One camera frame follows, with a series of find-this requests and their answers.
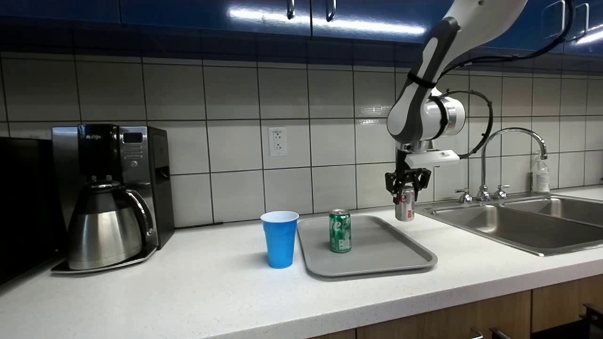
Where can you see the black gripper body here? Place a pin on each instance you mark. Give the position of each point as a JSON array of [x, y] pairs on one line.
[[414, 178]]

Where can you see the silver red soda can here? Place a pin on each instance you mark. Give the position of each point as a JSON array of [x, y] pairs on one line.
[[405, 208]]

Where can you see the green soda can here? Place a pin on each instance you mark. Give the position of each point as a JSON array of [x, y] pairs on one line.
[[339, 233]]

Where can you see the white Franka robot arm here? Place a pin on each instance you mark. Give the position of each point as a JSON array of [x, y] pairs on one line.
[[426, 116]]

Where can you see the grey plastic tray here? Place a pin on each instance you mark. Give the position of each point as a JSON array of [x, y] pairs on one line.
[[382, 251]]

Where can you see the chrome gooseneck faucet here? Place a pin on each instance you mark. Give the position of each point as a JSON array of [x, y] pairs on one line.
[[482, 163]]

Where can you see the stainless steel double sink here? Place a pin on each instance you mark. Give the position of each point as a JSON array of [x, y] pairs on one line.
[[533, 223]]

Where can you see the clear soap pump bottle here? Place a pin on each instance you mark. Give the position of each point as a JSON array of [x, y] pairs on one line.
[[541, 180]]

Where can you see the blue plastic cup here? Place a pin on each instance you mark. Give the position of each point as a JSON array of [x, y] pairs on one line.
[[279, 242]]

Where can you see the wooden lower cabinet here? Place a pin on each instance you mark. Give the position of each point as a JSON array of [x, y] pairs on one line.
[[452, 317]]

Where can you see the blue upper cabinet door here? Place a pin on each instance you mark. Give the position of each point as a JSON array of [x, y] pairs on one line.
[[595, 40], [539, 25], [156, 8], [364, 10]]

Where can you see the black coffee maker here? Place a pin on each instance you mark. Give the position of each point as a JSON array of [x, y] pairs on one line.
[[134, 163]]

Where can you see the steel coffee carafe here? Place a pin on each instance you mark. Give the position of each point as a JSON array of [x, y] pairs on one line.
[[105, 229]]

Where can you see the black microwave oven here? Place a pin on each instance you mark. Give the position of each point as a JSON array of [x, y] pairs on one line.
[[28, 208]]

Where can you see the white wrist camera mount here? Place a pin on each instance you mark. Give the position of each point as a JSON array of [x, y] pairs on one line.
[[433, 159]]

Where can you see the white wall power outlet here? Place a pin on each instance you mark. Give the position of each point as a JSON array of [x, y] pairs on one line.
[[277, 142]]

